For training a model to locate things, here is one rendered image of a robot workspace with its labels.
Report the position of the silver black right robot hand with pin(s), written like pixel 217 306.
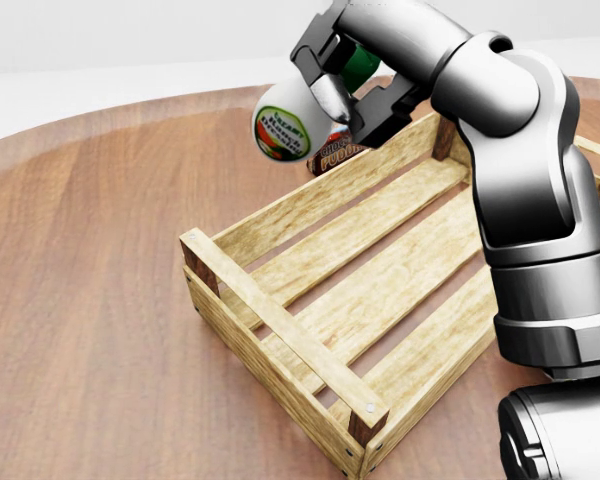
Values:
pixel 400 35

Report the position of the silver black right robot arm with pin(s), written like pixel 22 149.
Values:
pixel 530 210

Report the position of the white ranch dressing bottle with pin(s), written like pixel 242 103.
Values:
pixel 290 110

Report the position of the brown chocolate pudding box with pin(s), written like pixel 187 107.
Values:
pixel 336 156

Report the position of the wooden slat tray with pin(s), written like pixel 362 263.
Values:
pixel 380 290

